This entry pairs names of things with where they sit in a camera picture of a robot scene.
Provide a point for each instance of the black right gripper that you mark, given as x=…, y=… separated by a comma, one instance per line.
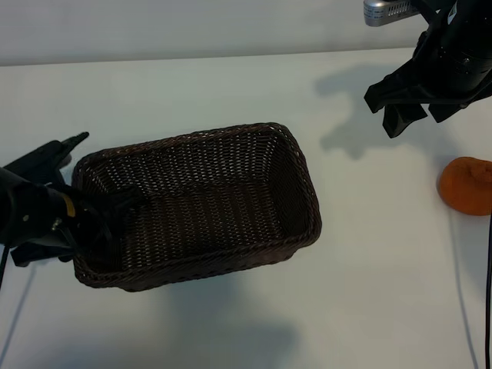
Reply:
x=407, y=88

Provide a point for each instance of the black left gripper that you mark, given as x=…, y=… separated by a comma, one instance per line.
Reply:
x=90, y=215

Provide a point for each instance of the orange fruit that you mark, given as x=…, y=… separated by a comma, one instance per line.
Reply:
x=461, y=192

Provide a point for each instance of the dark brown woven basket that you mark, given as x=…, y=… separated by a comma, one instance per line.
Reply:
x=215, y=200

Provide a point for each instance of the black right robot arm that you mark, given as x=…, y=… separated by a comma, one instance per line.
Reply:
x=465, y=42

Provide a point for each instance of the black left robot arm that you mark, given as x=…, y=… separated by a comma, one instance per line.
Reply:
x=23, y=207

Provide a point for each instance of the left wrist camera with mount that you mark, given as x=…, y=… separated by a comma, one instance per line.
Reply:
x=34, y=159

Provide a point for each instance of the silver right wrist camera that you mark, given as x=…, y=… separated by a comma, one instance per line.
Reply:
x=384, y=11

